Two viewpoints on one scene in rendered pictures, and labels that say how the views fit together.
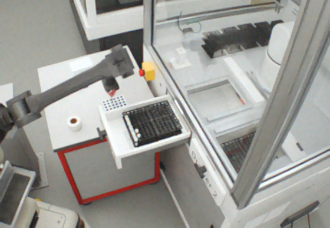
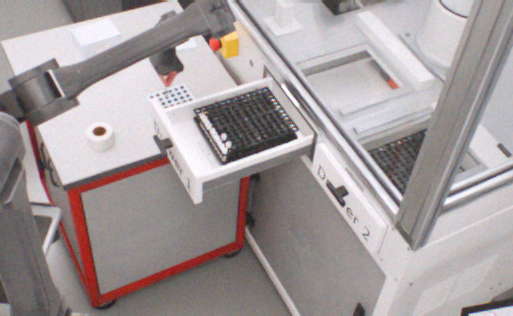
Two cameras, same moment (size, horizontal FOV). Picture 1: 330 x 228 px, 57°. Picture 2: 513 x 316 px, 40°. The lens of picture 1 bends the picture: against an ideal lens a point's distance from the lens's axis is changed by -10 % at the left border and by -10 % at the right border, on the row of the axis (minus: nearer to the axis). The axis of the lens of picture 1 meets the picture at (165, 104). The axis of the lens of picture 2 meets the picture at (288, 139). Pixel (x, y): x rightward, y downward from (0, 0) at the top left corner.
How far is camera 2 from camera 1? 42 cm
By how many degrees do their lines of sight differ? 8
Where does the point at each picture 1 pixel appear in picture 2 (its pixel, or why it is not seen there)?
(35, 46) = not seen: outside the picture
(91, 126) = (132, 140)
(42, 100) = (85, 73)
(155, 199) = (239, 284)
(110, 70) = (205, 22)
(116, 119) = (181, 124)
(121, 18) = not seen: outside the picture
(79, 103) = (104, 103)
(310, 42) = not seen: outside the picture
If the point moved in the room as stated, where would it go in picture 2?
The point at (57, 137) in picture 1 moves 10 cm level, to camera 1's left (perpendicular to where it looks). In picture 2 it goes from (69, 163) to (29, 163)
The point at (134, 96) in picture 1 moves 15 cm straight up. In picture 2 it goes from (203, 86) to (204, 48)
